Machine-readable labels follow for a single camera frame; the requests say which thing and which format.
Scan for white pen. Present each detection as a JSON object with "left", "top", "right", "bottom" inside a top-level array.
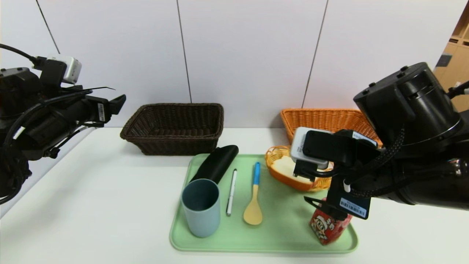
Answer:
[{"left": 226, "top": 169, "right": 237, "bottom": 216}]

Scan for red milk carton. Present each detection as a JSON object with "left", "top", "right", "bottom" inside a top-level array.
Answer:
[{"left": 309, "top": 200, "right": 353, "bottom": 245}]

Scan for orange wicker basket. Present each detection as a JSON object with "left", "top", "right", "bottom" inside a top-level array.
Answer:
[{"left": 280, "top": 108, "right": 384, "bottom": 148}]

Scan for dark brown wicker basket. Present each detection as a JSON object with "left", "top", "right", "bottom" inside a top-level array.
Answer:
[{"left": 120, "top": 103, "right": 224, "bottom": 156}]

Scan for black soft case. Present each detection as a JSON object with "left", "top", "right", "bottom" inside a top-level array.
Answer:
[{"left": 191, "top": 145, "right": 239, "bottom": 184}]

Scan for yellow spoon with blue handle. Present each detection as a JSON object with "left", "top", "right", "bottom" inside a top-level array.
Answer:
[{"left": 243, "top": 162, "right": 263, "bottom": 226}]

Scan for light green plastic tray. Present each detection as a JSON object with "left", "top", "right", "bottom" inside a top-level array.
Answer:
[{"left": 169, "top": 153, "right": 358, "bottom": 253}]

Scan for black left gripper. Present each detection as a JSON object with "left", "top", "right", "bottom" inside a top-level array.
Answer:
[{"left": 58, "top": 94, "right": 126, "bottom": 133}]

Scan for small yellow oval wicker basket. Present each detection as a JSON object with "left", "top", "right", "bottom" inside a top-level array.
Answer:
[{"left": 265, "top": 146, "right": 332, "bottom": 192}]

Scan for wooden cabinet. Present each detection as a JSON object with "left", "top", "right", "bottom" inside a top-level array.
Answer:
[{"left": 432, "top": 2, "right": 469, "bottom": 112}]

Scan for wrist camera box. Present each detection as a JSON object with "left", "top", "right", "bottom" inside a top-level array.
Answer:
[
  {"left": 38, "top": 55, "right": 82, "bottom": 87},
  {"left": 290, "top": 127, "right": 332, "bottom": 170}
]

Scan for black left camera cable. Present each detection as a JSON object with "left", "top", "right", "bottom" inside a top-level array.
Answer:
[{"left": 0, "top": 43, "right": 41, "bottom": 66}]

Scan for blue-grey plastic cup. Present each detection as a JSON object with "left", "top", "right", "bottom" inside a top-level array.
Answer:
[{"left": 181, "top": 178, "right": 221, "bottom": 238}]

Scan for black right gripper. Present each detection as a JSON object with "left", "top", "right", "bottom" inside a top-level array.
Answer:
[{"left": 304, "top": 174, "right": 404, "bottom": 221}]

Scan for slice of toast bread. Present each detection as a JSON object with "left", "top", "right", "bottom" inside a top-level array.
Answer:
[{"left": 272, "top": 157, "right": 316, "bottom": 183}]

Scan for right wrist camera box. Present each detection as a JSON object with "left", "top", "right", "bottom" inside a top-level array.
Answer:
[{"left": 290, "top": 127, "right": 332, "bottom": 170}]

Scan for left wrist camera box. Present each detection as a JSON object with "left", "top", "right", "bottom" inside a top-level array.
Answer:
[{"left": 38, "top": 55, "right": 82, "bottom": 87}]

